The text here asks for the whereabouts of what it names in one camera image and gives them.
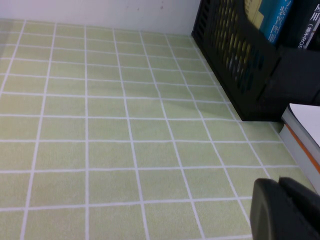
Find tall cyan spine book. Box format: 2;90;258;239
243;0;295;46

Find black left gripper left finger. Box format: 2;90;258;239
249;177;301;240

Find black perforated book holder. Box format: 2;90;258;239
191;0;320;123

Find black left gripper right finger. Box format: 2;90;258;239
278;176;320;240

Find green white grid tablecloth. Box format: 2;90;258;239
0;19;320;240

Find black spine robot book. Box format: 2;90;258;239
282;0;320;50

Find ROS book with orange spine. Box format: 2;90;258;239
278;123;320;196

